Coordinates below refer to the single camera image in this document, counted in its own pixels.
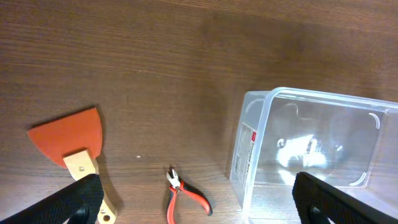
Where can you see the orange scraper wooden handle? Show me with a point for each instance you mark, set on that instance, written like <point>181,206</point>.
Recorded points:
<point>72,142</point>

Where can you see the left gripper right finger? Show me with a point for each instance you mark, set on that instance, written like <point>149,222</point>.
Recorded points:
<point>318,202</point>

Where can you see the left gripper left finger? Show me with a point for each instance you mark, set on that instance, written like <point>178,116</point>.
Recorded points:
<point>79,202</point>

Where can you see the clear plastic container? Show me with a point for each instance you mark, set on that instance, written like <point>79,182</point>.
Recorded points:
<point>347,141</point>

